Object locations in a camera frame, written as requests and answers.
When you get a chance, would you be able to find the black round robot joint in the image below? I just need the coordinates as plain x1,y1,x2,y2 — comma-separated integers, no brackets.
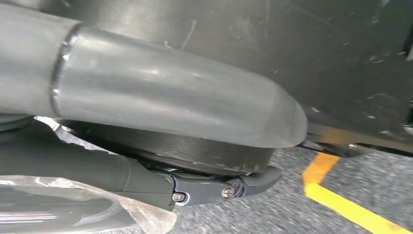
59,119,275,176

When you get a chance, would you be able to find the dark robot body shell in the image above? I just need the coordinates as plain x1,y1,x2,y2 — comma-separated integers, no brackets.
42,0,413,159

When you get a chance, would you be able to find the yellow floor tape strip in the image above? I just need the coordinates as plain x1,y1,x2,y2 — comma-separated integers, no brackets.
301,152,413,234

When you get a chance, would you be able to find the shiny grey robot shell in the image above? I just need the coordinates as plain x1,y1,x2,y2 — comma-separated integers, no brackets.
0,175,177,234

